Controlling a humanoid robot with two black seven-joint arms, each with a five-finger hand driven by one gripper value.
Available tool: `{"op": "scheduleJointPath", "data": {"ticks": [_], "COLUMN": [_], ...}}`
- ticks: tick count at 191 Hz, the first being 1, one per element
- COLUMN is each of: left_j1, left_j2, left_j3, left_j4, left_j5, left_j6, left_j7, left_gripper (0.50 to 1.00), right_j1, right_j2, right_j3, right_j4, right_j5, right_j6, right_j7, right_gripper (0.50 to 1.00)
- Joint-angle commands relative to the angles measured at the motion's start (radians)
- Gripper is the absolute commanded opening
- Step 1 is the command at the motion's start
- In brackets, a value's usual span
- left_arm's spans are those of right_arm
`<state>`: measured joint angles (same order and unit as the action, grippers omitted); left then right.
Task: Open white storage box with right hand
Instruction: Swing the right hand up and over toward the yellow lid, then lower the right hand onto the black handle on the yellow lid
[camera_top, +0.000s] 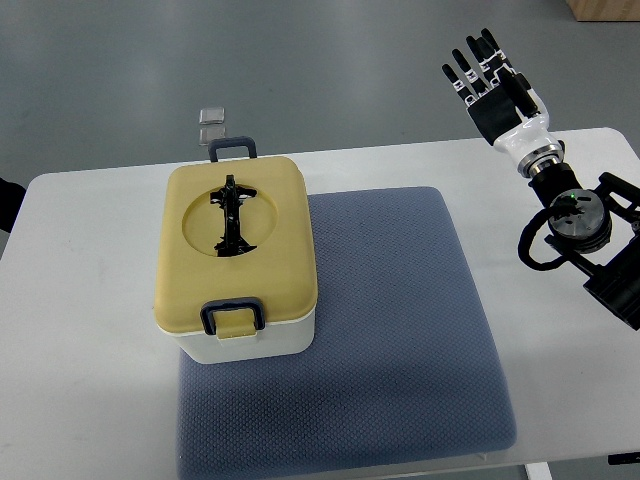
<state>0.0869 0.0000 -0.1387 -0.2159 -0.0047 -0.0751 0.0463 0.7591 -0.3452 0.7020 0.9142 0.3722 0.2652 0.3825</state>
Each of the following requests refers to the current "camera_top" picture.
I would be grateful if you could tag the yellow box lid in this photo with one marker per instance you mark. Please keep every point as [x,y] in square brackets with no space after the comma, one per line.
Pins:
[236,252]

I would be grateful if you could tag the upper metal floor plate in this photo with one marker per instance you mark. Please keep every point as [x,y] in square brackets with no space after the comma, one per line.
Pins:
[212,115]

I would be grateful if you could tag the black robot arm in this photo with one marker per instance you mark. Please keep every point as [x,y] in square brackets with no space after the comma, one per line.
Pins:
[581,222]

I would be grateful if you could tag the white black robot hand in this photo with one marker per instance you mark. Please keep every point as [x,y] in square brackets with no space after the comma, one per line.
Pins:
[504,107]

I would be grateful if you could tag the wooden box corner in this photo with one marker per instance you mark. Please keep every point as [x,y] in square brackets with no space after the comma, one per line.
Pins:
[605,10]

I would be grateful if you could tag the black object left edge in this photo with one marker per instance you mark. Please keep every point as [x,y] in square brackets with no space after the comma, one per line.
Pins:
[11,199]

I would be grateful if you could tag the blue grey cushion mat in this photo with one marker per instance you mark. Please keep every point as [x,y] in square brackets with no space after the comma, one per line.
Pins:
[402,368]

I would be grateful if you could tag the white storage box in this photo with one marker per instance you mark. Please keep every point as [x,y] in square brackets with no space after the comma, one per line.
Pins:
[276,339]

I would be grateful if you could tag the white table leg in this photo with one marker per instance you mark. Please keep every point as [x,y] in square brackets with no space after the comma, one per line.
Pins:
[538,471]

